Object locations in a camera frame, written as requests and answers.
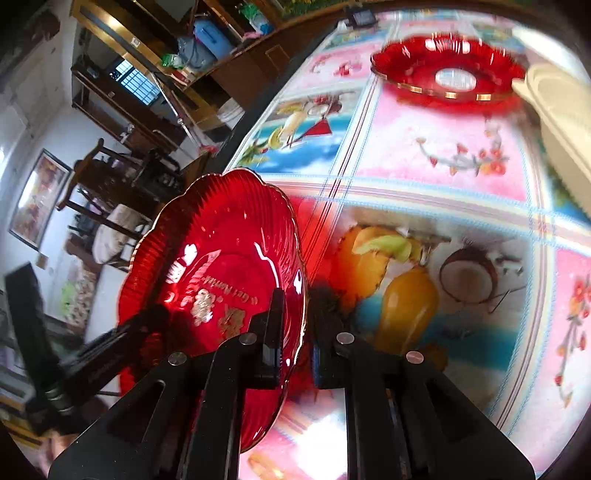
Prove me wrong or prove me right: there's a red scalloped glass plate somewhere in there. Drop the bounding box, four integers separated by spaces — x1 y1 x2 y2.
117 168 307 451

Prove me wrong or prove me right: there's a colourful fruit pattern tablecloth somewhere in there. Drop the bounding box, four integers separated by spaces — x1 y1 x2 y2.
231 10 590 478

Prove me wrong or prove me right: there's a dark wooden chair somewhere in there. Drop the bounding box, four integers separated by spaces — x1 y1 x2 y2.
56 138 186 241

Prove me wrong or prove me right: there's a wooden sideboard counter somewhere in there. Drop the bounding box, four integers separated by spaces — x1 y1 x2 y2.
184 5 345 109

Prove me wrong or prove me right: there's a grey thermos jug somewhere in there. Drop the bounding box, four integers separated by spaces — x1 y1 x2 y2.
177 37 216 71

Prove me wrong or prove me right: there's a red glass plate on table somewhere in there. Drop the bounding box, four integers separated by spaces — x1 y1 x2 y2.
370 33 526 103

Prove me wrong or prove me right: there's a beige fibre bowl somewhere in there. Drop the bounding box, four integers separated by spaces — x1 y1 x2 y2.
512 63 590 213

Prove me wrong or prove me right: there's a blue thermos jug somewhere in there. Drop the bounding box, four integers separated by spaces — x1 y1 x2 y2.
193 18 233 60

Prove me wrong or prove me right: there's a small black device on table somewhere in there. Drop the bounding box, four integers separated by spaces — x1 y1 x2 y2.
345 7 378 29

